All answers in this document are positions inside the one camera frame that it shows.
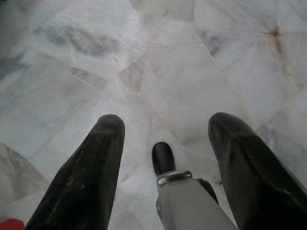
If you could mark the grey robot leg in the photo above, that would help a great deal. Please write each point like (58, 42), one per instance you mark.
(187, 206)

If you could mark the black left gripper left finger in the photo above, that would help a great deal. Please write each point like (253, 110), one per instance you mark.
(81, 182)

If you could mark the black robot foot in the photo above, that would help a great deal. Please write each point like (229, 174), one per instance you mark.
(163, 157)

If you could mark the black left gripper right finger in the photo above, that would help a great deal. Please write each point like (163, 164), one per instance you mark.
(254, 177)

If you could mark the red object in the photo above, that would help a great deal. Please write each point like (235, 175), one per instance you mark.
(10, 222)

